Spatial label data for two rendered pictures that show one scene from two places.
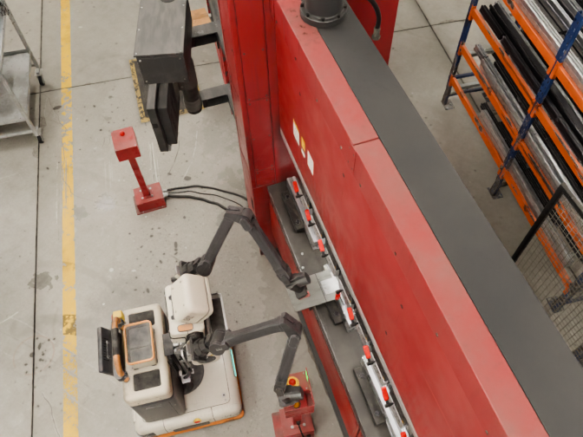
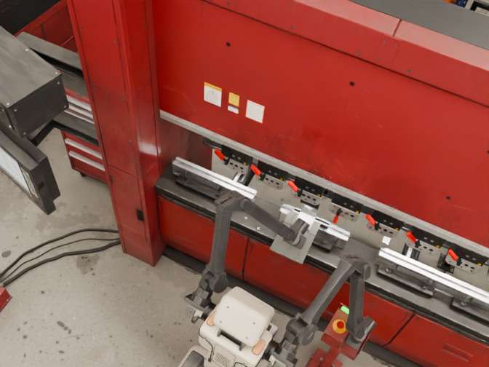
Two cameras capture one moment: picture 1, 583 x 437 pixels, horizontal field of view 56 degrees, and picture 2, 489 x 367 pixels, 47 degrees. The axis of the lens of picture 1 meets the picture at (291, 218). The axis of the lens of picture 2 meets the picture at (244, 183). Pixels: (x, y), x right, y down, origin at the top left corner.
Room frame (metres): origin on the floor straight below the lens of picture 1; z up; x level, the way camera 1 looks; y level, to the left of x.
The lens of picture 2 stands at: (0.66, 1.24, 3.51)
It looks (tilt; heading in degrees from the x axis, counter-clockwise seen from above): 55 degrees down; 307
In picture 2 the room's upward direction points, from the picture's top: 8 degrees clockwise
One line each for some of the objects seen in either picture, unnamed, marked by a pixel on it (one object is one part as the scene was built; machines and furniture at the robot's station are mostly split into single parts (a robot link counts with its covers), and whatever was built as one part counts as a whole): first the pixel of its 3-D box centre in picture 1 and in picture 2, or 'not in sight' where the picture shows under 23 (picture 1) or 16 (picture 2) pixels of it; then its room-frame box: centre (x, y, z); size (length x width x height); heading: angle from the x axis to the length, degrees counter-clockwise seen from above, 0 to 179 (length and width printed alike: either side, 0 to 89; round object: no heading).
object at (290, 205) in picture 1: (292, 211); (201, 189); (1.89, -0.01, 0.89); 0.30 x 0.05 x 0.03; 17
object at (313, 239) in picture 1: (304, 211); (214, 182); (1.86, -0.08, 0.92); 0.50 x 0.06 x 0.10; 17
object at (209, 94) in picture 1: (225, 110); (64, 135); (2.49, 0.40, 1.18); 0.40 x 0.24 x 0.07; 17
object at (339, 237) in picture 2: (340, 296); (313, 226); (1.28, -0.26, 0.92); 0.39 x 0.06 x 0.10; 17
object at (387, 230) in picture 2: (368, 324); (386, 218); (0.98, -0.35, 1.26); 0.15 x 0.09 x 0.17; 17
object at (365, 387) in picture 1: (369, 394); (405, 280); (0.74, -0.37, 0.89); 0.30 x 0.05 x 0.03; 17
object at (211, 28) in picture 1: (214, 49); (43, 67); (2.49, 0.40, 1.67); 0.40 x 0.24 x 0.07; 17
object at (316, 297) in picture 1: (312, 290); (295, 236); (1.29, -0.10, 1.00); 0.26 x 0.18 x 0.01; 107
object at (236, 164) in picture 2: (311, 196); (237, 154); (1.74, -0.11, 1.26); 0.15 x 0.09 x 0.17; 17
